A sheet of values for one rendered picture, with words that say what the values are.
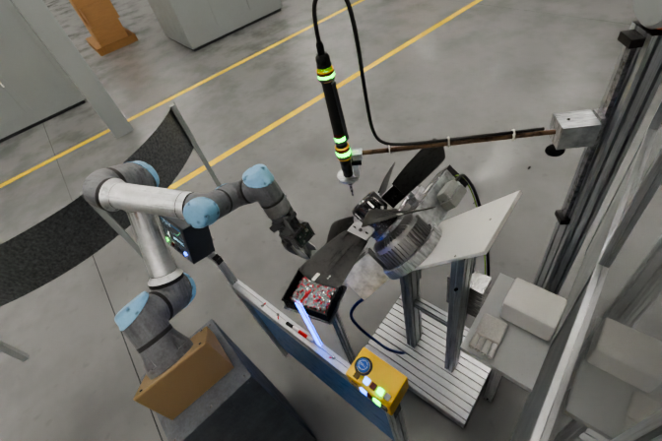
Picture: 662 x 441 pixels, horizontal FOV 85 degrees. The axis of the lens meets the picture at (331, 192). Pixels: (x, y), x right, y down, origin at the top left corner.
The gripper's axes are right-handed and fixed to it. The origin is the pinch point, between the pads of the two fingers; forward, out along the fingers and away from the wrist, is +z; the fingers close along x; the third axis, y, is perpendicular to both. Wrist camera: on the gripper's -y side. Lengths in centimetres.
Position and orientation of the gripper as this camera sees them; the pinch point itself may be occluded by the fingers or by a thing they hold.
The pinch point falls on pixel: (305, 255)
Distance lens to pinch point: 119.4
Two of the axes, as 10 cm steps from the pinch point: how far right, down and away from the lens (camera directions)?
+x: 6.3, -6.4, 4.4
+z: 4.1, 7.6, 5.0
